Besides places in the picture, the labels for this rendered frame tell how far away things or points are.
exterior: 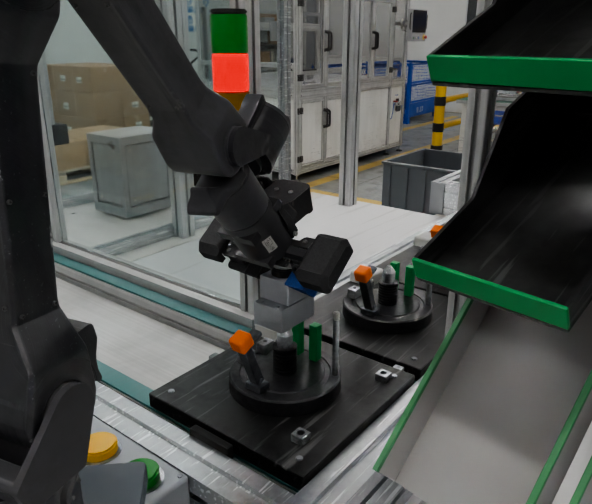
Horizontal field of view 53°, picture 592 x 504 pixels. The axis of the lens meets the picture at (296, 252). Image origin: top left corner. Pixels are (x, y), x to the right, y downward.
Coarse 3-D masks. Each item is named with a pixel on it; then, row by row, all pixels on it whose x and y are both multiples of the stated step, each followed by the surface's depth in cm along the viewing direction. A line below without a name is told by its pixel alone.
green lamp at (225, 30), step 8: (216, 16) 77; (224, 16) 77; (232, 16) 77; (240, 16) 77; (216, 24) 77; (224, 24) 77; (232, 24) 77; (240, 24) 78; (216, 32) 78; (224, 32) 77; (232, 32) 77; (240, 32) 78; (216, 40) 78; (224, 40) 78; (232, 40) 78; (240, 40) 78; (216, 48) 78; (224, 48) 78; (232, 48) 78; (240, 48) 79
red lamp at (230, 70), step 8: (216, 56) 79; (224, 56) 78; (232, 56) 78; (240, 56) 79; (216, 64) 79; (224, 64) 79; (232, 64) 79; (240, 64) 79; (248, 64) 81; (216, 72) 80; (224, 72) 79; (232, 72) 79; (240, 72) 80; (248, 72) 81; (216, 80) 80; (224, 80) 79; (232, 80) 79; (240, 80) 80; (248, 80) 81; (216, 88) 81; (224, 88) 80; (232, 88) 80; (240, 88) 80; (248, 88) 82
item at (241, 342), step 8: (232, 336) 65; (240, 336) 65; (248, 336) 65; (256, 336) 66; (232, 344) 65; (240, 344) 64; (248, 344) 65; (240, 352) 65; (248, 352) 66; (248, 360) 66; (256, 360) 67; (248, 368) 67; (256, 368) 68; (248, 376) 69; (256, 376) 68; (256, 384) 69
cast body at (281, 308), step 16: (272, 272) 68; (288, 272) 68; (272, 288) 68; (288, 288) 67; (256, 304) 69; (272, 304) 68; (288, 304) 67; (304, 304) 70; (256, 320) 70; (272, 320) 68; (288, 320) 68
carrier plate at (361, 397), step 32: (224, 352) 82; (352, 352) 82; (192, 384) 74; (224, 384) 74; (352, 384) 74; (384, 384) 74; (192, 416) 68; (224, 416) 68; (256, 416) 68; (320, 416) 68; (352, 416) 68; (256, 448) 63; (288, 448) 63; (320, 448) 63; (288, 480) 60
